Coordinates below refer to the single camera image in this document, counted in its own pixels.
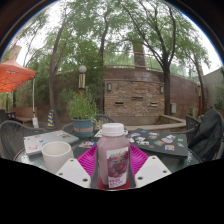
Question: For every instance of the potted green plant, blue pot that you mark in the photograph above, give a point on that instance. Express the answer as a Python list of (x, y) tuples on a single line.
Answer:
[(81, 110)]

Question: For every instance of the globe-topped lamp post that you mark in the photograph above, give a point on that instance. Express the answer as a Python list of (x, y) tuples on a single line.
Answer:
[(82, 81)]

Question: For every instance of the grey wall box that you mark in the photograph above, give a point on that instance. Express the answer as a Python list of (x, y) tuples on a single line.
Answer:
[(173, 108)]

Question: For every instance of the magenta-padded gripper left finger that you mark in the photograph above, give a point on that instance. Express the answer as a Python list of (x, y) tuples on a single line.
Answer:
[(71, 170)]

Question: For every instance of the silver laptop with stickers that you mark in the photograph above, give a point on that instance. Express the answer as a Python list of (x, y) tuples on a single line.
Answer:
[(46, 141)]

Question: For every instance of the flat round red coaster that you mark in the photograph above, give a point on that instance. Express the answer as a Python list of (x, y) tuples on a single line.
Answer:
[(100, 187)]

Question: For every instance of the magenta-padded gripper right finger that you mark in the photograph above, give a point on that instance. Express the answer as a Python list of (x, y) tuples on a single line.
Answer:
[(151, 168)]

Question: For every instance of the white mug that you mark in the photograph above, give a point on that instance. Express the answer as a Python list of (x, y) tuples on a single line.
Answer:
[(56, 155)]

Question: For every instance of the wall lamp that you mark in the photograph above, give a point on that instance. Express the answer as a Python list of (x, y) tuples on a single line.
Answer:
[(109, 87), (162, 89)]

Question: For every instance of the orange canopy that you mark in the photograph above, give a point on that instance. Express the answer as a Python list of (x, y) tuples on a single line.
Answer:
[(13, 76)]

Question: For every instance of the blue yellow striped cone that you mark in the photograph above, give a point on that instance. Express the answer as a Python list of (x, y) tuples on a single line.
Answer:
[(50, 119)]

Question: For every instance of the black laptop with stickers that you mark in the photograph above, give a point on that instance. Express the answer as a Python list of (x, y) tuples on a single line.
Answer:
[(163, 143)]

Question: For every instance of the colourful sticker cards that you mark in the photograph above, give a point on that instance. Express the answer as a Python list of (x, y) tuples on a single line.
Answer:
[(87, 144)]

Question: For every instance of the purple juice bottle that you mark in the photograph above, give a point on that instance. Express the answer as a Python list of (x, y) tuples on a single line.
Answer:
[(111, 150)]

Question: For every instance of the wooden bench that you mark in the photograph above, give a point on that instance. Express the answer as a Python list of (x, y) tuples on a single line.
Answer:
[(23, 113)]

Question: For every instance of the white paper sheet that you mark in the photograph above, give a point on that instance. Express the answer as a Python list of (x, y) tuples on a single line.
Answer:
[(98, 133)]

